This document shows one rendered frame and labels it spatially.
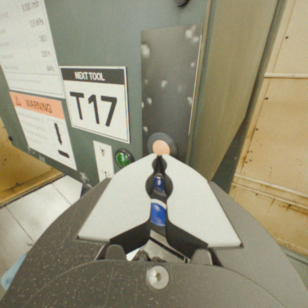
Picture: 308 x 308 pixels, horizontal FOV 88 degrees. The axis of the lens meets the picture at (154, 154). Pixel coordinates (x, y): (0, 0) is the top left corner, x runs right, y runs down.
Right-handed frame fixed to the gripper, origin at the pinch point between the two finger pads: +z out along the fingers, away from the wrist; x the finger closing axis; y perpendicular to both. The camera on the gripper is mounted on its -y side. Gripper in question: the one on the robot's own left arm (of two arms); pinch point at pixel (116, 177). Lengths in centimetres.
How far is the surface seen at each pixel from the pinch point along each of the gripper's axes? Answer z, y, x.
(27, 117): -21.7, -26.8, -1.6
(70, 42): -24.7, -36.9, 13.8
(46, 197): 23, 60, -86
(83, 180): -24.2, -18.8, 10.8
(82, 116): -24.9, -29.5, 13.8
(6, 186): 9, 42, -100
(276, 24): 39, -49, 43
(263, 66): 38, -37, 42
